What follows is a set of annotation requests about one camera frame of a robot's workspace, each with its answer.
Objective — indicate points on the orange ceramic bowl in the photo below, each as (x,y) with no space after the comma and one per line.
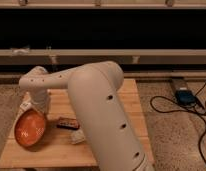
(29,128)

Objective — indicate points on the wooden board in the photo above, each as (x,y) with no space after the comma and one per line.
(55,149)

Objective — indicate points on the small white block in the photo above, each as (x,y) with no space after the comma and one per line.
(77,137)

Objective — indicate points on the blue power adapter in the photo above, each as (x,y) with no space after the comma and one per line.
(185,97)

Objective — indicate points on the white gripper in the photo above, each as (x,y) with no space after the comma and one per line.
(40,100)

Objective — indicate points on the dark rectangular box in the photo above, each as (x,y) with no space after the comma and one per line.
(68,123)

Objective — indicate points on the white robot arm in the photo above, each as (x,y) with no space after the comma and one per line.
(93,93)

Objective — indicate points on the small white box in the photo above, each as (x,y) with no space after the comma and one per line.
(25,106)

